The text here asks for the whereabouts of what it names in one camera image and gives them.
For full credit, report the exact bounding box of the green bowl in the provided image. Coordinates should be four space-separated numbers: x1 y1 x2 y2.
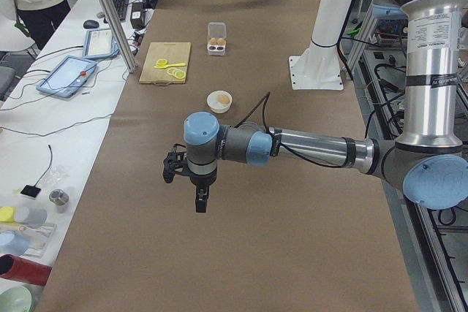
0 286 33 312

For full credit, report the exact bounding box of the black keyboard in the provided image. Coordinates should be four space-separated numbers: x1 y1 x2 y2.
112 0 129 22

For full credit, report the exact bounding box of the yellow cup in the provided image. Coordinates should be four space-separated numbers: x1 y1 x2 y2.
0 206 16 223

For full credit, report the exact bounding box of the steel cylinder weight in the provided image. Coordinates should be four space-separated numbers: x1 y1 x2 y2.
49 189 69 213

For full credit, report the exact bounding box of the red cylinder bottle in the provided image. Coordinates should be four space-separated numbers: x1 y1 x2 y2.
1 254 52 286

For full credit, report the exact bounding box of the white ceramic bowl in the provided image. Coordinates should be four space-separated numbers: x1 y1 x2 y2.
206 91 233 114

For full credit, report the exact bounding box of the grey cup lying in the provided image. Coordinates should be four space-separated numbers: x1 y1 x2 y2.
14 207 48 227

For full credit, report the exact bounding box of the blue teach pendant far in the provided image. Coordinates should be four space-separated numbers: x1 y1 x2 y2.
83 28 119 60

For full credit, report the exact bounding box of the blue teach pendant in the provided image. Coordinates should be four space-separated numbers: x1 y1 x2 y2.
37 56 97 98
83 28 119 60

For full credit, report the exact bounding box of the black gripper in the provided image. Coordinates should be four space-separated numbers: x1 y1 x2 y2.
189 172 216 213

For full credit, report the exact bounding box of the blue teach pendant near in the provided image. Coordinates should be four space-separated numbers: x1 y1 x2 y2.
37 56 97 98

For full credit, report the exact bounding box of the lemon slice near knife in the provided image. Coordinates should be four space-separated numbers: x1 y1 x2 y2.
154 58 168 69

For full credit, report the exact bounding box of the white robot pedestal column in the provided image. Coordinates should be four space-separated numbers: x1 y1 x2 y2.
289 0 352 91

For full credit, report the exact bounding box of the lemon slice front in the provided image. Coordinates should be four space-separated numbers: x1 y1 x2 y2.
173 70 186 80

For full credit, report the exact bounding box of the black square pad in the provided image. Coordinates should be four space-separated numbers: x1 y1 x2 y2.
20 185 41 199

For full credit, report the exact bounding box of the wooden cutting board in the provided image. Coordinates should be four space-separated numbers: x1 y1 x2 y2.
139 42 192 85

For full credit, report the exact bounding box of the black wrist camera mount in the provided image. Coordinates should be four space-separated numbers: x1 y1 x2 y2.
162 143 191 183

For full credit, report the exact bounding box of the black power adapter box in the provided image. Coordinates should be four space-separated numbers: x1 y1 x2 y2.
130 2 146 30

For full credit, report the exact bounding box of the aluminium frame post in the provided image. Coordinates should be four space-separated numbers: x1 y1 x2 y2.
98 0 137 73

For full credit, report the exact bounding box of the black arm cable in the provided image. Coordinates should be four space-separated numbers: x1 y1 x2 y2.
233 91 348 169

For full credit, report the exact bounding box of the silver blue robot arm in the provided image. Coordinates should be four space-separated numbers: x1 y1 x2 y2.
182 0 467 213

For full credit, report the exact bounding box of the light blue cup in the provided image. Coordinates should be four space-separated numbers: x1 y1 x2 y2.
0 231 30 256

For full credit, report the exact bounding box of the yellow plastic knife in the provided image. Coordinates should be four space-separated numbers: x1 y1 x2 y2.
165 62 186 68

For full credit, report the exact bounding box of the clear plastic egg box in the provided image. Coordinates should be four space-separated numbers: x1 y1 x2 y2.
207 22 227 56

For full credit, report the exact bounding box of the black computer mouse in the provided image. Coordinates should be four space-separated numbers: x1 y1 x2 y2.
83 20 99 29

